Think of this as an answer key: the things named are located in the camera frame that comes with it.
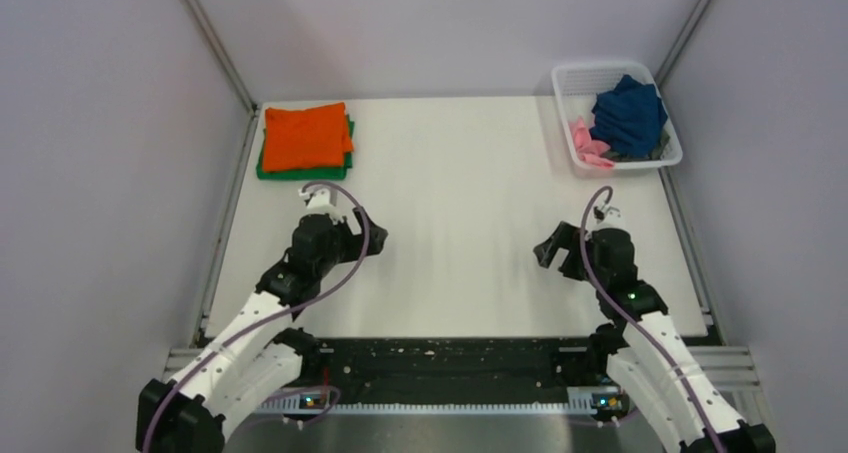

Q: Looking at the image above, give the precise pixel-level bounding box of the orange t-shirt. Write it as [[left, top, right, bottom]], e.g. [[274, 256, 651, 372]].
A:
[[260, 102, 354, 173]]

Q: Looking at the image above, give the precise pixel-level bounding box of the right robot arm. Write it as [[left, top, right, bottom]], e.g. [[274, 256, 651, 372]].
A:
[[533, 222, 777, 452]]

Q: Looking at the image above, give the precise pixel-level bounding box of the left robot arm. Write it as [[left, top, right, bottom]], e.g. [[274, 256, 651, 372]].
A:
[[135, 206, 388, 452]]

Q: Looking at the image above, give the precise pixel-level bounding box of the folded green t-shirt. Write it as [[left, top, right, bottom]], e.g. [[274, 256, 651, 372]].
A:
[[255, 125, 354, 181]]

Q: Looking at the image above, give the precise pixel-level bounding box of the pink t-shirt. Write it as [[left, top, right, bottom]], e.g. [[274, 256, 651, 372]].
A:
[[569, 117, 615, 169]]

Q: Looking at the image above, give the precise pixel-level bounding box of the dark grey t-shirt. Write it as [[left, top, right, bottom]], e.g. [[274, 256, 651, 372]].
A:
[[602, 131, 670, 162]]

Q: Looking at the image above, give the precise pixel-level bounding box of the dark blue t-shirt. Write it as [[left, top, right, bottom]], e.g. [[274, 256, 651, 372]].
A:
[[590, 74, 669, 156]]

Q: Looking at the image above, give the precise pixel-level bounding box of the white plastic basket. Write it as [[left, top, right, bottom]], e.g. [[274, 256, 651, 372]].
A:
[[551, 58, 684, 178]]

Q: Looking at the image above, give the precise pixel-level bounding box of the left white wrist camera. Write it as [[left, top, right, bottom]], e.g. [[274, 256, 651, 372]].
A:
[[299, 187, 344, 224]]

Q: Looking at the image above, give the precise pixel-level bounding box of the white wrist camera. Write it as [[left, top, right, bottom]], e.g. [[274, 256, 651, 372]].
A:
[[591, 204, 626, 232], [299, 187, 344, 224]]

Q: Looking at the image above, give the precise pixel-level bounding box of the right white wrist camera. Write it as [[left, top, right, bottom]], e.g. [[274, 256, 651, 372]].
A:
[[591, 204, 626, 232]]

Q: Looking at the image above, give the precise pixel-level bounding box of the aluminium frame rail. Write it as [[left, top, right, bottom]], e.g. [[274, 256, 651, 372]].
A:
[[158, 347, 763, 418]]

